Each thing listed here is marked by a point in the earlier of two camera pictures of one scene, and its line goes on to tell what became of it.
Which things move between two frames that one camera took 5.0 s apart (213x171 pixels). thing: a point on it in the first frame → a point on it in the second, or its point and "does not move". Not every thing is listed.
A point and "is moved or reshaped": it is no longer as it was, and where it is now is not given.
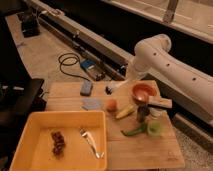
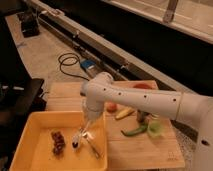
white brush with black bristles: [108, 90] is moved or reshaped
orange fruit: [111, 105] does not move
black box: [30, 24] does not move
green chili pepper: [132, 132] does not move
